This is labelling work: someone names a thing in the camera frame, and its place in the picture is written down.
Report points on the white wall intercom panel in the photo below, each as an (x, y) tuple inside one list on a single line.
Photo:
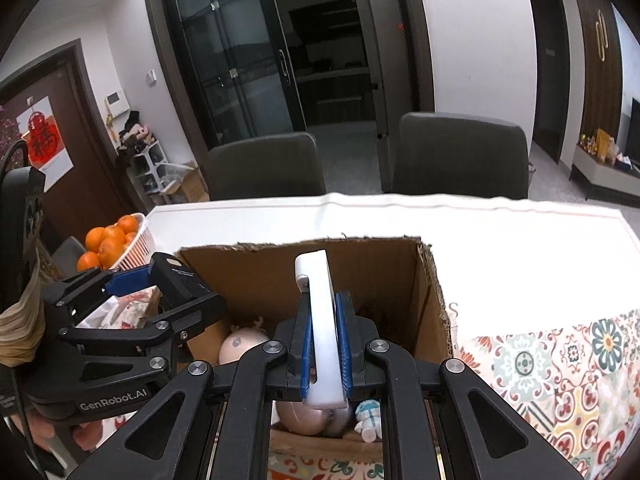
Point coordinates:
[(117, 102)]

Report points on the person's left hand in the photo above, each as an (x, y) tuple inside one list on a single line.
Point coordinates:
[(40, 430)]

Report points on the red paper door poster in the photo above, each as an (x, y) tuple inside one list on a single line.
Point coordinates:
[(45, 145)]

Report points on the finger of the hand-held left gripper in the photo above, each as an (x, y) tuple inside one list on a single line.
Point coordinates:
[(127, 280), (185, 290)]

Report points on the pile of oranges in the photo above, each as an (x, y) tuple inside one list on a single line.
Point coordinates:
[(111, 250)]

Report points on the dark interior door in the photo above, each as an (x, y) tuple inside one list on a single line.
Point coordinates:
[(550, 85)]

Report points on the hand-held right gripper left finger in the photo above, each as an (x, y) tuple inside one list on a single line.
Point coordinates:
[(306, 350)]

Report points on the glass sliding door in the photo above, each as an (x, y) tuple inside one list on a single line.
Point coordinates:
[(225, 60)]

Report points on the grey television cabinet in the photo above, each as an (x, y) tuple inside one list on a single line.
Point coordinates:
[(600, 175)]

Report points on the silver egg-shaped case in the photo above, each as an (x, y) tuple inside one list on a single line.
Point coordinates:
[(300, 420)]

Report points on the black television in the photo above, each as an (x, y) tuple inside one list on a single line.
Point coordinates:
[(635, 135)]

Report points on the floral tissue box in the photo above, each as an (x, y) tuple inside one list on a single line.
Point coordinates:
[(137, 305)]

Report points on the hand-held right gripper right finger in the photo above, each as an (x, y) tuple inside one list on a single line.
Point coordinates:
[(344, 350)]

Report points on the white plastic basket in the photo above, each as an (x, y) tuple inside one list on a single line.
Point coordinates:
[(142, 245)]

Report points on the person's left forearm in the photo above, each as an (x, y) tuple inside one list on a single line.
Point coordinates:
[(20, 330)]

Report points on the brown cardboard box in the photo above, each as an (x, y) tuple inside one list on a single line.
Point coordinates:
[(380, 280)]

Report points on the grey side chair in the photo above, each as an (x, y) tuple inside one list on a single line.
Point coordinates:
[(67, 255)]

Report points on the white storage shelf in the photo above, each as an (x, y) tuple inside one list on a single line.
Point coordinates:
[(150, 165)]

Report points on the beige deer figurine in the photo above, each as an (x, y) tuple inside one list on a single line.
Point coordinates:
[(240, 347)]

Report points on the white rectangular box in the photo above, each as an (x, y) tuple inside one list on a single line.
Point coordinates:
[(322, 340)]

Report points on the dark grey dining chair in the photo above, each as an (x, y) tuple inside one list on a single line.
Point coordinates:
[(265, 170), (460, 155)]

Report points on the small cardboard carton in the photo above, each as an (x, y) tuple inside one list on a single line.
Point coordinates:
[(192, 185)]

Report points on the dark wooden entrance door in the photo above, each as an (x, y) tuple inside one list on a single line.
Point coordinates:
[(85, 160)]

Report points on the pile of plush toys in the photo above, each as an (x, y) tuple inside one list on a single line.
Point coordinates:
[(135, 132)]

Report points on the yellow box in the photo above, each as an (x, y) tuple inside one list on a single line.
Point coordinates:
[(605, 145)]

